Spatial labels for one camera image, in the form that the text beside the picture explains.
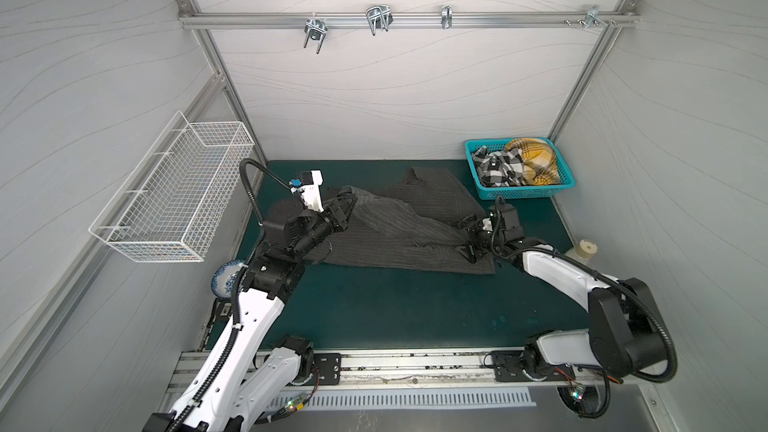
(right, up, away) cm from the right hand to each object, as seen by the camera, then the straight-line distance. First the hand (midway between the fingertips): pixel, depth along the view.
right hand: (455, 225), depth 88 cm
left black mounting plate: (-35, -34, -15) cm, 50 cm away
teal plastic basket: (+29, +10, +17) cm, 35 cm away
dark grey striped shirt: (-11, +1, 0) cm, 11 cm away
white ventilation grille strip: (-13, -39, -18) cm, 45 cm away
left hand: (-26, +10, -20) cm, 34 cm away
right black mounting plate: (+10, -34, -14) cm, 38 cm away
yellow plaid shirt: (+35, +22, +19) cm, 46 cm away
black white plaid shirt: (+20, +18, +17) cm, 32 cm away
